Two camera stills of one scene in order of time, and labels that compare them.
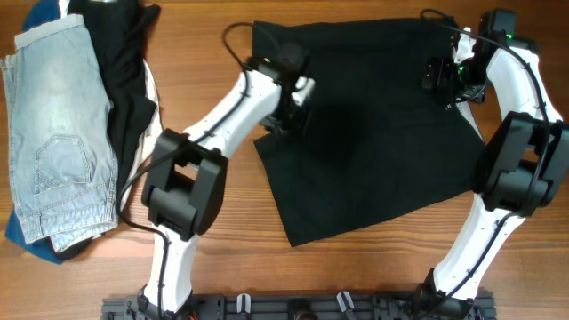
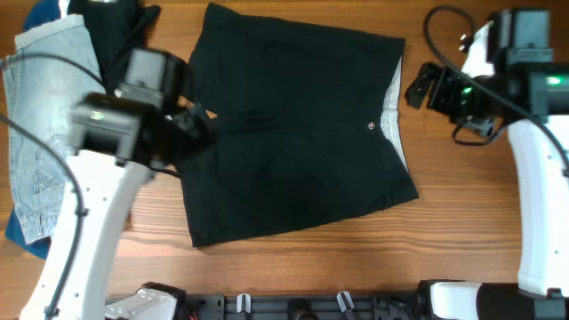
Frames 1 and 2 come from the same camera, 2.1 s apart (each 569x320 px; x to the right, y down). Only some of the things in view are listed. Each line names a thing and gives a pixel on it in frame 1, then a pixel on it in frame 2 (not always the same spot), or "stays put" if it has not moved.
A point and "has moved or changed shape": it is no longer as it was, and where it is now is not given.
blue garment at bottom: x=39 y=12 stays put
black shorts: x=374 y=144 has moved or changed shape
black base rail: x=302 y=307 stays put
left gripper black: x=298 y=124 → x=198 y=132
